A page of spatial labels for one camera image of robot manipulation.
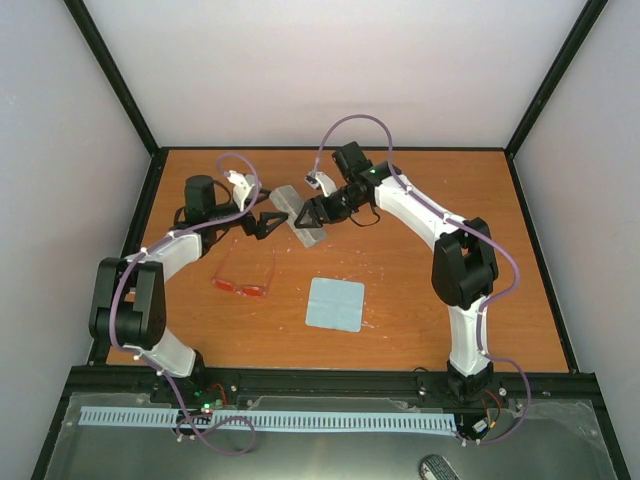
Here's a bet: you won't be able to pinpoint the light blue cleaning cloth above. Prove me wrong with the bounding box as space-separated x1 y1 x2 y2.
305 277 365 333

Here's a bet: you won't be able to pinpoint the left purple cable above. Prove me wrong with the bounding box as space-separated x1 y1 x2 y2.
108 152 259 456

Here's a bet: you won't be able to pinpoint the grey glasses case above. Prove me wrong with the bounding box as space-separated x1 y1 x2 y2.
269 185 327 249

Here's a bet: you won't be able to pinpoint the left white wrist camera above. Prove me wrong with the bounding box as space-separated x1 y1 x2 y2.
225 170 261 210

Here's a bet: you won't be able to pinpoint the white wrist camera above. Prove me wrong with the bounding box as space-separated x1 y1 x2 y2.
225 170 261 210
305 171 338 197

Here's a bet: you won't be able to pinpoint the left controller board with LED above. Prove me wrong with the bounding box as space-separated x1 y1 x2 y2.
193 383 228 414

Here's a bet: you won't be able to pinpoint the black white oval object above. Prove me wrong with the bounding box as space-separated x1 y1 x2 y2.
418 454 460 480

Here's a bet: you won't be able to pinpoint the right connector with wires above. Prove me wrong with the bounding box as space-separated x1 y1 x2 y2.
472 389 502 437

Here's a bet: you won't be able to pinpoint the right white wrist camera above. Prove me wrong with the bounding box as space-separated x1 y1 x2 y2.
305 171 338 197

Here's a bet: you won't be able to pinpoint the purple cable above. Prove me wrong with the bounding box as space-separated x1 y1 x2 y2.
313 114 532 446
108 152 259 456

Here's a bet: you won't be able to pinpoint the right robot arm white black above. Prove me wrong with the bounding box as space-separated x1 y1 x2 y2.
294 142 499 403

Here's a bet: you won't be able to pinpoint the black aluminium frame rail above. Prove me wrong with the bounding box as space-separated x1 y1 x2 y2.
64 365 599 407

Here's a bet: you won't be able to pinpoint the red sunglasses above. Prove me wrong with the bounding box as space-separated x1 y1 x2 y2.
211 239 276 298

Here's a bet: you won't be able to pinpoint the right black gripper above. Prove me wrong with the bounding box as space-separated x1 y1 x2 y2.
295 185 366 229

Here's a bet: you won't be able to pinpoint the light blue slotted cable duct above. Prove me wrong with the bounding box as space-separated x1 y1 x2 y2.
77 406 457 436

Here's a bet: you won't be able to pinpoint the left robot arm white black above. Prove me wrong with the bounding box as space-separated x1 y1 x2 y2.
89 171 288 403

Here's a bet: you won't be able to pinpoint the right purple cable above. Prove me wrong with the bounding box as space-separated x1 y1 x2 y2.
313 114 532 446

